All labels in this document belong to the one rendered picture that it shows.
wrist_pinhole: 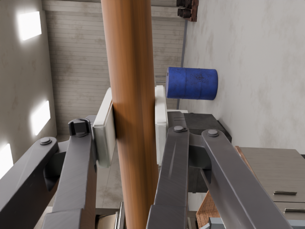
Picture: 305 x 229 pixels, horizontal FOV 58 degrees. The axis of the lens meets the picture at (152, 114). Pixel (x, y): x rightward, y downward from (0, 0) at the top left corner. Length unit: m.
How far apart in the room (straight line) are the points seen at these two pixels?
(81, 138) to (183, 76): 4.75
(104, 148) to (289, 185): 1.85
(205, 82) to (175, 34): 4.51
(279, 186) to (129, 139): 1.77
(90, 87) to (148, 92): 9.62
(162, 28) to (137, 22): 9.01
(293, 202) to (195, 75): 3.46
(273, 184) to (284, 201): 0.15
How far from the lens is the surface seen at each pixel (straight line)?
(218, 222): 1.47
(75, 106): 10.17
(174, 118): 0.18
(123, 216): 2.08
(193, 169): 4.20
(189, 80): 4.88
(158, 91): 0.21
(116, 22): 0.17
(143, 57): 0.17
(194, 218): 2.33
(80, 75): 9.74
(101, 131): 0.16
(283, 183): 1.98
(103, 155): 0.17
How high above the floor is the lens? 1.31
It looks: 2 degrees down
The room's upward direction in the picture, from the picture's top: 87 degrees counter-clockwise
